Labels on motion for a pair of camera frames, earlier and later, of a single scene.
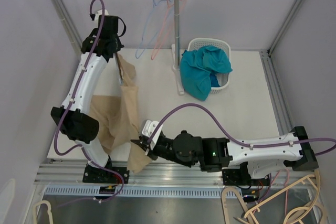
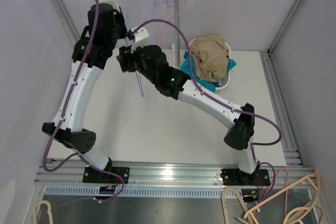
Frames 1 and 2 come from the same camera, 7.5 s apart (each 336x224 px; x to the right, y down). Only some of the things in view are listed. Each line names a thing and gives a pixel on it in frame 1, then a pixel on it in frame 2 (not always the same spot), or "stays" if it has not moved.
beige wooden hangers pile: x=248 y=216 stays
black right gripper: x=140 y=143 → x=125 y=59
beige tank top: x=118 y=119 → x=210 y=55
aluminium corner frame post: x=267 y=62 stays
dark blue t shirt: x=214 y=81 stays
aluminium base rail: x=64 y=178 stays
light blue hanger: x=117 y=69 → x=136 y=72
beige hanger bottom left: x=49 y=209 stays
